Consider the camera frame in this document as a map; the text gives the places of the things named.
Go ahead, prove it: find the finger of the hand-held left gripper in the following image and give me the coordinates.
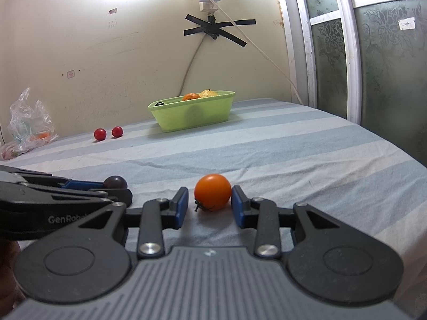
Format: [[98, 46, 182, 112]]
[[0, 182, 133, 208], [0, 165, 107, 190]]

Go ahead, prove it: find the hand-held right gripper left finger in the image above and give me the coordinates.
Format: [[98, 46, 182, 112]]
[[78, 187, 189, 259]]

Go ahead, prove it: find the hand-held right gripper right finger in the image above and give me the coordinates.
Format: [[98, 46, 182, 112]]
[[232, 185, 347, 259]]

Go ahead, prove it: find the dark purple cherry tomato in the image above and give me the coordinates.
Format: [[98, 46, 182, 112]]
[[103, 175, 128, 190]]

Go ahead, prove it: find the orange cherry tomato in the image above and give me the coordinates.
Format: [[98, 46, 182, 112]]
[[194, 173, 232, 213]]

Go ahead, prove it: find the green plastic basin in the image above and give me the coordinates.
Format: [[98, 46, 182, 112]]
[[148, 90, 236, 133]]

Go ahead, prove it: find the striped bed sheet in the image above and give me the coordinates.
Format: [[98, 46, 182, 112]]
[[0, 98, 427, 261]]

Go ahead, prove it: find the clear plastic bag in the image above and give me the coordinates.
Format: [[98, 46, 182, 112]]
[[0, 87, 60, 161]]

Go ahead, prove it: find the black tape cross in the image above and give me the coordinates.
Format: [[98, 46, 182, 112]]
[[183, 13, 257, 48]]

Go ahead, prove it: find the white cable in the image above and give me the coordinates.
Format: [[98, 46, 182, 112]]
[[215, 2, 306, 105]]

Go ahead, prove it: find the white sliding door frame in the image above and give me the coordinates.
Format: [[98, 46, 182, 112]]
[[272, 0, 427, 167]]

